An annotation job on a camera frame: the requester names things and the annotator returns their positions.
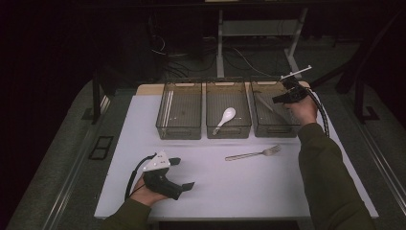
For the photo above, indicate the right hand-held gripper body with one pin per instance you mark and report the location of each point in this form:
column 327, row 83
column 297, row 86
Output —
column 297, row 92

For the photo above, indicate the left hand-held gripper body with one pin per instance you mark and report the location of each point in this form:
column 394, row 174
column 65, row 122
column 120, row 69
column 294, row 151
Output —
column 159, row 182

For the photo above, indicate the steel table knife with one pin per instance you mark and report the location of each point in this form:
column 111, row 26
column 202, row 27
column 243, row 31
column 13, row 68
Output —
column 265, row 103

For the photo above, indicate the smoky clear plastic bin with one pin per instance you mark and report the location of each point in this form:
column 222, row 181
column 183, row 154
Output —
column 236, row 96
column 265, row 124
column 183, row 111

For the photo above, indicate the white chopstick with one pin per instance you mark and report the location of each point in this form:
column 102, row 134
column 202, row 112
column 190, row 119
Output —
column 169, row 108
column 165, row 111

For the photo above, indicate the white ceramic spoon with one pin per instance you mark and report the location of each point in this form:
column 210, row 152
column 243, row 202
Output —
column 229, row 114

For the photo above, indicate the steel fork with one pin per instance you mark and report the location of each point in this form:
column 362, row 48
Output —
column 252, row 155

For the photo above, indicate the person's left hand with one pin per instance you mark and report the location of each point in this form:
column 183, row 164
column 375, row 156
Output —
column 143, row 195

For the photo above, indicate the person's right hand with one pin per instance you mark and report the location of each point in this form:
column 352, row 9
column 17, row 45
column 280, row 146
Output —
column 304, row 111

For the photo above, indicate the black metal stand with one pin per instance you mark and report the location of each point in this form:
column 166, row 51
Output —
column 359, row 102

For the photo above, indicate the white metal desk frame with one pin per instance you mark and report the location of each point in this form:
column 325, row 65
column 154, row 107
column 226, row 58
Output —
column 219, row 48

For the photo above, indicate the grey metal rail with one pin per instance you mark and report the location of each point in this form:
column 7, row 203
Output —
column 68, row 188
column 383, row 166

